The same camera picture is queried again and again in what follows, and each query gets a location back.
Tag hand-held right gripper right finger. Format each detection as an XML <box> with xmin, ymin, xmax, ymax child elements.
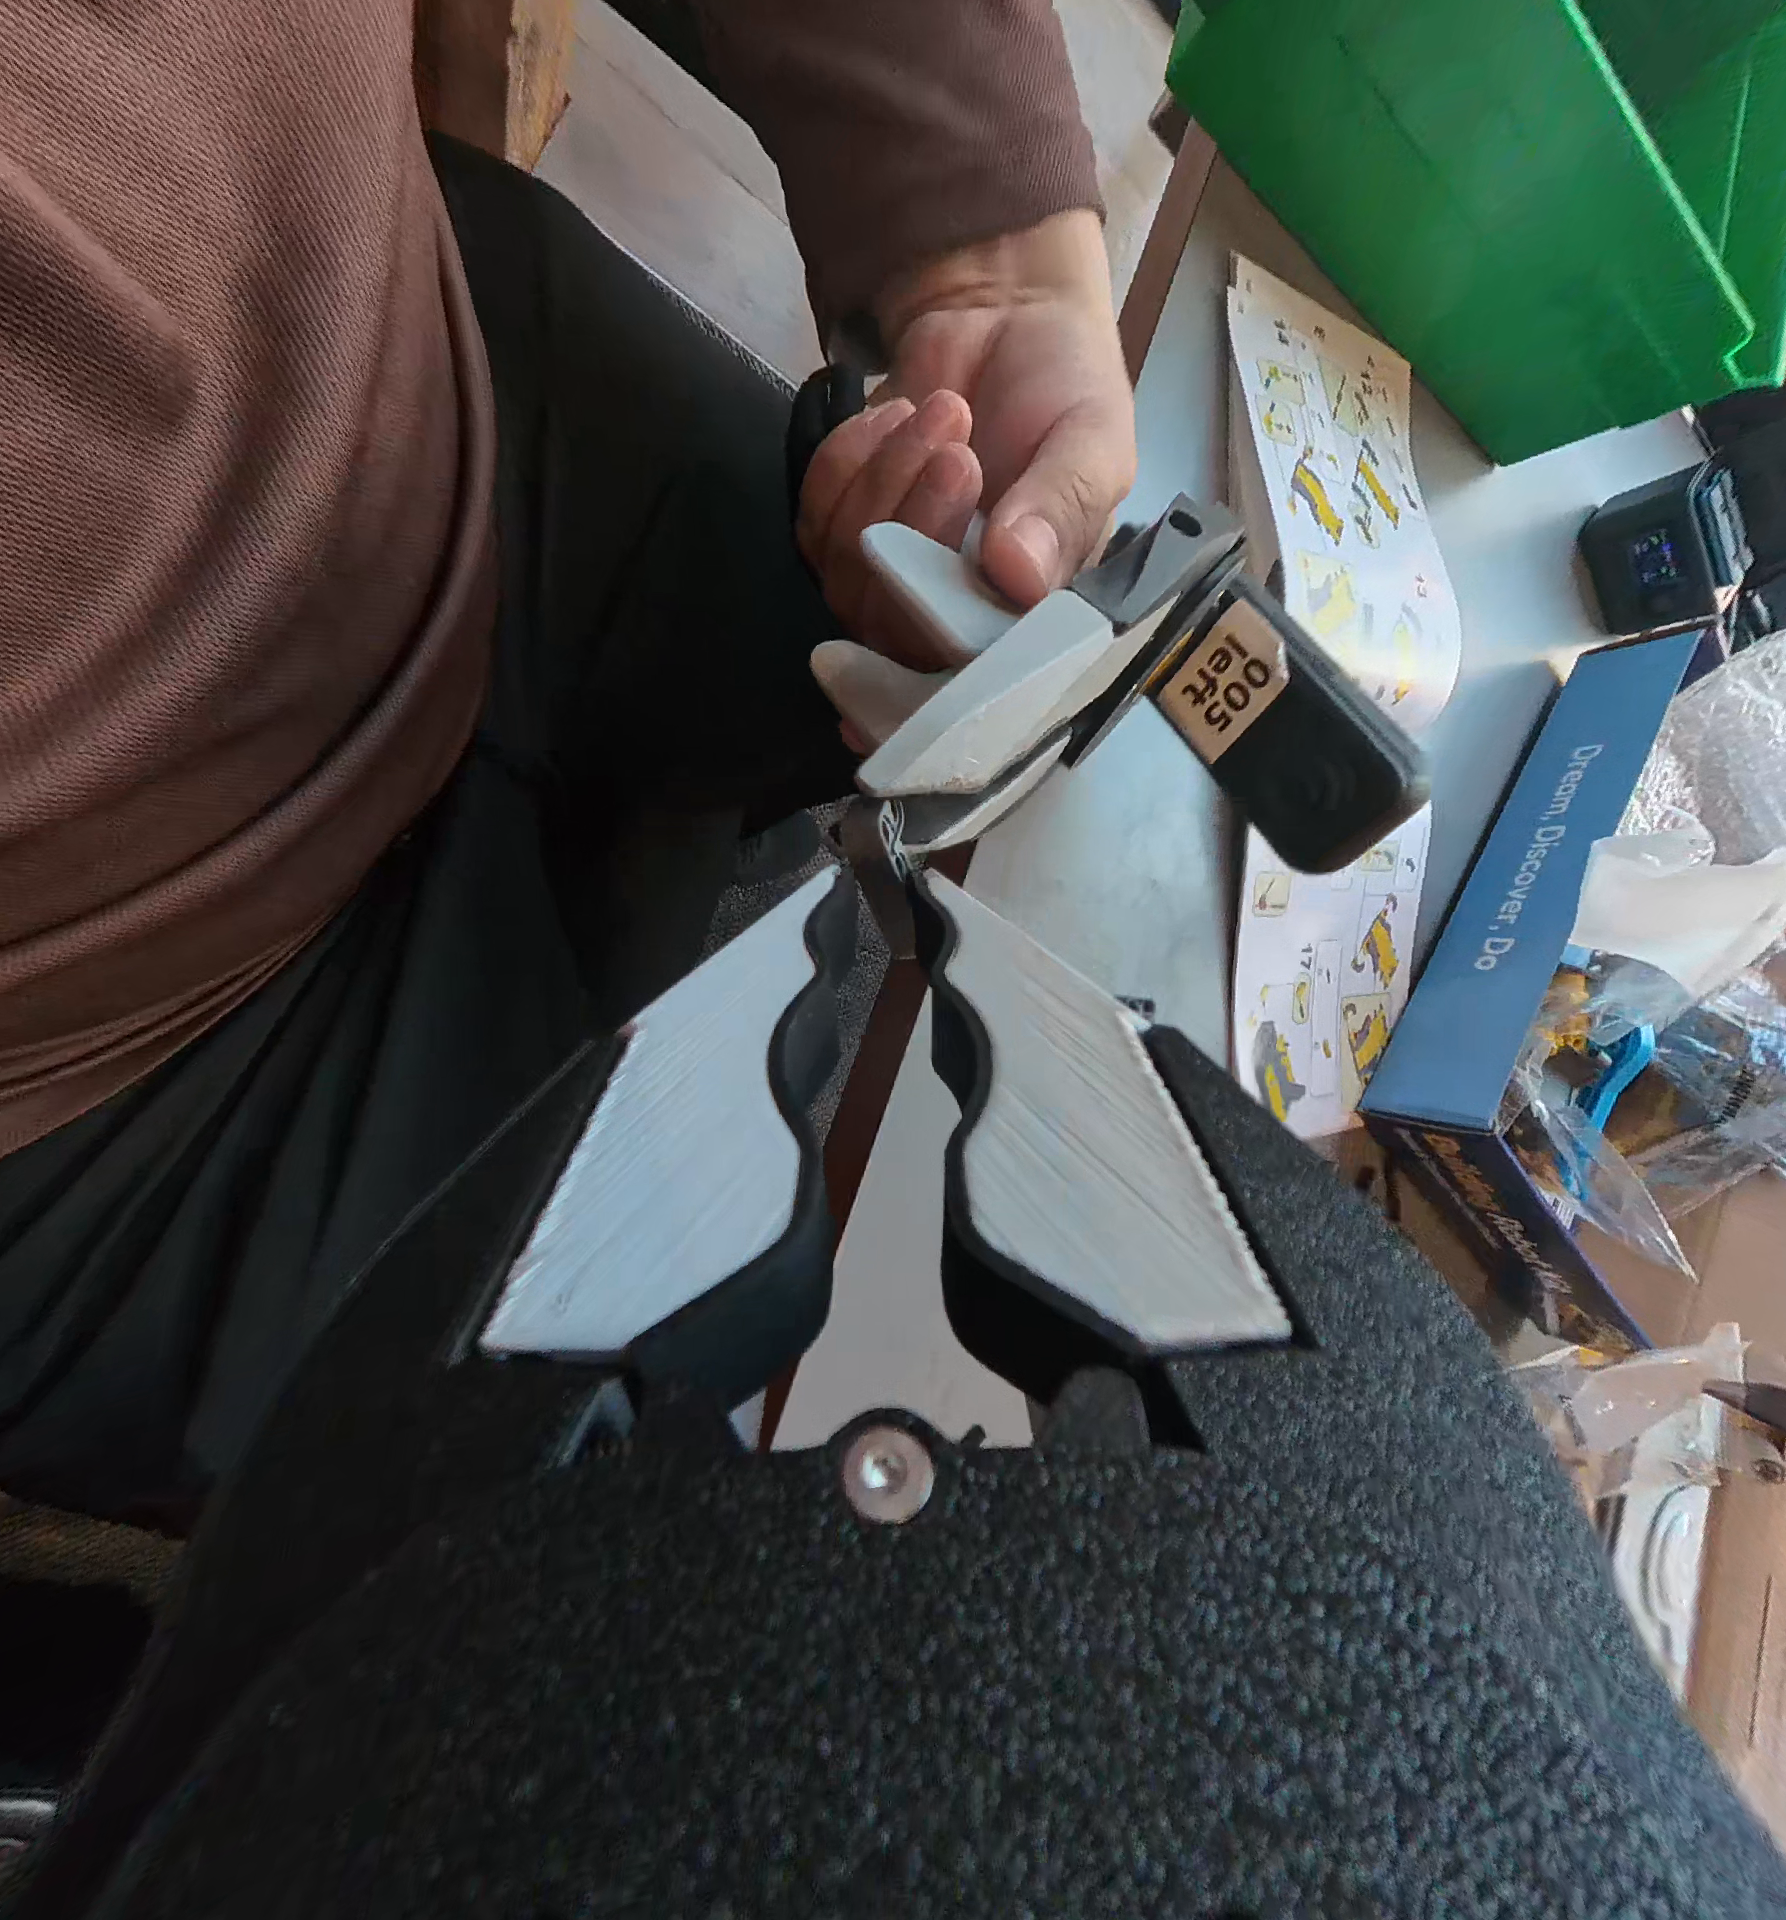
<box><xmin>908</xmin><ymin>868</ymin><xmax>1298</xmax><ymax>1405</ymax></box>

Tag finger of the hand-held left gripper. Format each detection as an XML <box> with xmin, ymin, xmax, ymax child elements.
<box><xmin>892</xmin><ymin>747</ymin><xmax>1057</xmax><ymax>858</ymax></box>
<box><xmin>852</xmin><ymin>591</ymin><xmax>1124</xmax><ymax>800</ymax></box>

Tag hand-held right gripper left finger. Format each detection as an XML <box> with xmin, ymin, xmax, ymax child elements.
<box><xmin>480</xmin><ymin>865</ymin><xmax>865</xmax><ymax>1371</ymax></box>

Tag dark grey L-shaped beam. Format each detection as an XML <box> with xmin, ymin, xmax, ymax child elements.
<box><xmin>839</xmin><ymin>794</ymin><xmax>925</xmax><ymax>962</ymax></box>

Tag person's left forearm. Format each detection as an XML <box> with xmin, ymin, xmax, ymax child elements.
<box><xmin>699</xmin><ymin>0</ymin><xmax>1106</xmax><ymax>323</ymax></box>

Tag grey desk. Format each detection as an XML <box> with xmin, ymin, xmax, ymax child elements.
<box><xmin>765</xmin><ymin>90</ymin><xmax>1737</xmax><ymax>1449</ymax></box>

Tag person's left hand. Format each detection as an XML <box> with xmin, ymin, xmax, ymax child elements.
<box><xmin>794</xmin><ymin>206</ymin><xmax>1139</xmax><ymax>665</ymax></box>

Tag dark blue cardboard box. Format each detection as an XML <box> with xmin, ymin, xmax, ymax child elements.
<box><xmin>1356</xmin><ymin>627</ymin><xmax>1786</xmax><ymax>1871</ymax></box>

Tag open instruction booklet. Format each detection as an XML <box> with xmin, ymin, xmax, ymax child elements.
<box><xmin>1226</xmin><ymin>251</ymin><xmax>1465</xmax><ymax>1155</ymax></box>

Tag black power station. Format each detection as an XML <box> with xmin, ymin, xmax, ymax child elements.
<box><xmin>1576</xmin><ymin>409</ymin><xmax>1786</xmax><ymax>640</ymax></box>

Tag white opaque plastic bag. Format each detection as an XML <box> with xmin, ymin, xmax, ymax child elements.
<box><xmin>1576</xmin><ymin>832</ymin><xmax>1786</xmax><ymax>992</ymax></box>

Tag light blue plastic part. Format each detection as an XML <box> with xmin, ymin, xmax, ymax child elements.
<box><xmin>1559</xmin><ymin>960</ymin><xmax>1658</xmax><ymax>1120</ymax></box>

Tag bubble wrap sheet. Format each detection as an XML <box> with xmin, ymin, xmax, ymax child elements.
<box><xmin>1621</xmin><ymin>621</ymin><xmax>1786</xmax><ymax>858</ymax></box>

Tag person's legs in black pants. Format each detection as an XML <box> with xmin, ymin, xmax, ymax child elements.
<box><xmin>0</xmin><ymin>134</ymin><xmax>895</xmax><ymax>1501</ymax></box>

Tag large clear plastic bag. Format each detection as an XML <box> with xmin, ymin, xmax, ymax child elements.
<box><xmin>1507</xmin><ymin>929</ymin><xmax>1786</xmax><ymax>1276</ymax></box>

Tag green plastic bin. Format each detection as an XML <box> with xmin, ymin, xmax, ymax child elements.
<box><xmin>1163</xmin><ymin>0</ymin><xmax>1786</xmax><ymax>465</ymax></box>

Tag person's brown sweater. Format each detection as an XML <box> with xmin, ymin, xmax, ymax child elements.
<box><xmin>0</xmin><ymin>0</ymin><xmax>505</xmax><ymax>1187</ymax></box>

